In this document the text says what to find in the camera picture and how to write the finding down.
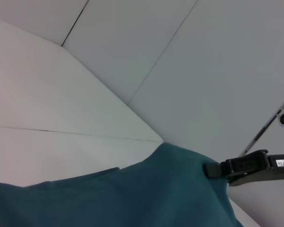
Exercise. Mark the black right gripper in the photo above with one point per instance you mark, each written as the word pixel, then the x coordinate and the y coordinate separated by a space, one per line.
pixel 251 168

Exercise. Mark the teal FREE print t-shirt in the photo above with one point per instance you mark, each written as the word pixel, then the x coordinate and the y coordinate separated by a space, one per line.
pixel 132 194

